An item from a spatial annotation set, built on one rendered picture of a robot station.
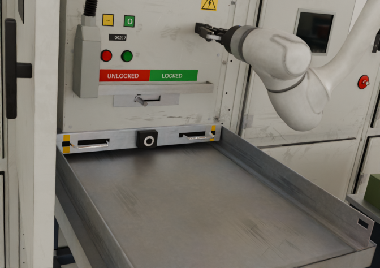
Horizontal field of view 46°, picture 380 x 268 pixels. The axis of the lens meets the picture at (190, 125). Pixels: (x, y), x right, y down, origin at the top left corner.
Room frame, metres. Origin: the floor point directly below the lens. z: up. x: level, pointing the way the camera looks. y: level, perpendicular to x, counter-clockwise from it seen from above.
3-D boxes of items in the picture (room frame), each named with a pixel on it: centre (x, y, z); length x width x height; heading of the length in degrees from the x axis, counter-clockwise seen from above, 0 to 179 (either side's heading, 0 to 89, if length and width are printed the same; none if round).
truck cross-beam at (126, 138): (1.28, 0.14, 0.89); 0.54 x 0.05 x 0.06; 121
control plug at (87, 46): (1.10, 0.28, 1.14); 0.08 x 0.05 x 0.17; 31
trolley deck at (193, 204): (1.03, -0.01, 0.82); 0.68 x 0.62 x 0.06; 31
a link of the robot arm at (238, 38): (1.12, -0.12, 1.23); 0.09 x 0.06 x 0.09; 121
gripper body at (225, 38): (1.18, -0.08, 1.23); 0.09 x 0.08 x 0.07; 31
